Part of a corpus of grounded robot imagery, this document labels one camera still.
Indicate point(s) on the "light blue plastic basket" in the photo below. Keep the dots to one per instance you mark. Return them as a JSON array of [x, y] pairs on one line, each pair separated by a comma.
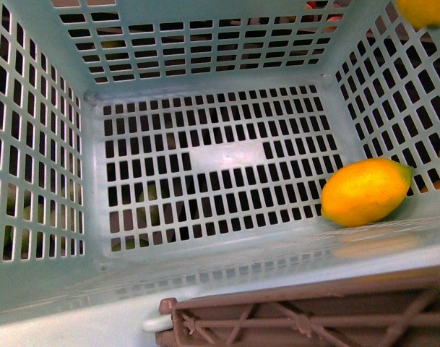
[[178, 149]]

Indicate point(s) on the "yellow lemon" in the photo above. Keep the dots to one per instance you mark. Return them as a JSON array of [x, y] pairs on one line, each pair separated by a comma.
[[420, 13], [365, 192]]

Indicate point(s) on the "brown basket handle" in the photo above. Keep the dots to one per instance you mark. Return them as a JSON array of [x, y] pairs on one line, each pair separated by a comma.
[[393, 309]]

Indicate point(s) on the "yellow lemon at edge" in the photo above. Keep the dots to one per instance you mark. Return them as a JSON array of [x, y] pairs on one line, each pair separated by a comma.
[[420, 13]]

